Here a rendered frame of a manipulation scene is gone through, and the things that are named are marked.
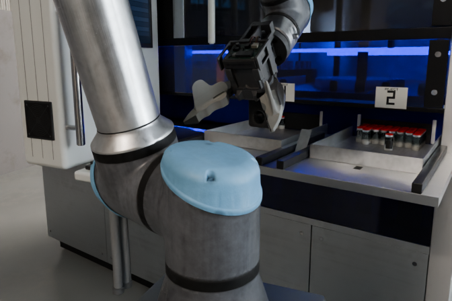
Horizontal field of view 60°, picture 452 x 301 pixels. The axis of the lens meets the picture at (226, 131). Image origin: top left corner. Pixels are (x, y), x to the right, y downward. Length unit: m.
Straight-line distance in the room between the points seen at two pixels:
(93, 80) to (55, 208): 2.01
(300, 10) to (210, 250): 0.48
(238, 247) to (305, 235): 0.97
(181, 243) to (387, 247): 0.95
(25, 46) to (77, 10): 0.83
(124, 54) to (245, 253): 0.27
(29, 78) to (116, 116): 0.82
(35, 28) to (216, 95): 0.75
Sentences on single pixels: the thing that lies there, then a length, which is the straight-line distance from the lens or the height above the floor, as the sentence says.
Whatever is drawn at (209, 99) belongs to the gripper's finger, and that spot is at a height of 1.06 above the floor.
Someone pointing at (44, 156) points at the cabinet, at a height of 0.84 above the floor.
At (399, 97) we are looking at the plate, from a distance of 1.20.
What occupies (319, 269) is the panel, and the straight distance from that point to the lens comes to 1.43.
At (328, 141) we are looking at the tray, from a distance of 1.12.
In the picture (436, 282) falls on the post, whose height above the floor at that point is 0.50.
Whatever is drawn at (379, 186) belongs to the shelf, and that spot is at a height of 0.88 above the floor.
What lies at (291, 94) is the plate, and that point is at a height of 1.01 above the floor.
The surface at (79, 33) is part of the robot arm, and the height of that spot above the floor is 1.16.
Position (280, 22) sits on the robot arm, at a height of 1.19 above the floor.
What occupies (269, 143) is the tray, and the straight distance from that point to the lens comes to 1.06.
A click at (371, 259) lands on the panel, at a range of 1.35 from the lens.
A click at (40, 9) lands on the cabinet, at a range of 1.26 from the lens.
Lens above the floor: 1.13
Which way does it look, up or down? 10 degrees down
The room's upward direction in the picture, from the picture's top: straight up
